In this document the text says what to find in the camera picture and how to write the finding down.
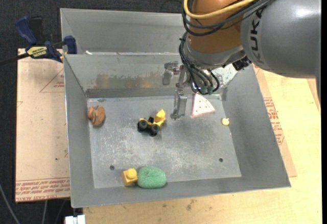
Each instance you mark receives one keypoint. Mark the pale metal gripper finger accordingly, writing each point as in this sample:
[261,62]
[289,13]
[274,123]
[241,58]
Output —
[176,105]
[184,105]

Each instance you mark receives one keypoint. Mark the white triangular slice, pink edge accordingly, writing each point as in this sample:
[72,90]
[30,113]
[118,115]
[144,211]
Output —
[201,106]

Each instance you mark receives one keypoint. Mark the yellow and black toy truck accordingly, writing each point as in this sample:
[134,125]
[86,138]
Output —
[150,123]

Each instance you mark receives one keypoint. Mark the grey metal bin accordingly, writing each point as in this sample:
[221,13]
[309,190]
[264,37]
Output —
[163,146]

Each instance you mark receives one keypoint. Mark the small pale yellow ball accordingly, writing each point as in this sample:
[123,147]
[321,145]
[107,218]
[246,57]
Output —
[225,121]

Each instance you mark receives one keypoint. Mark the green round sponge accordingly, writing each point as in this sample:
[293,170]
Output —
[152,177]

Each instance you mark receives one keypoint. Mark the yellow toy building block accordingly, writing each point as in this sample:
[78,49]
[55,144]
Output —
[129,177]

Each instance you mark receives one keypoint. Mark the brown cardboard board, red print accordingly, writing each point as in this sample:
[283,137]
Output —
[41,121]

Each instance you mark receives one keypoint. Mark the black cylinder on white bracket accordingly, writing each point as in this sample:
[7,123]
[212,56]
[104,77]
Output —
[241,63]

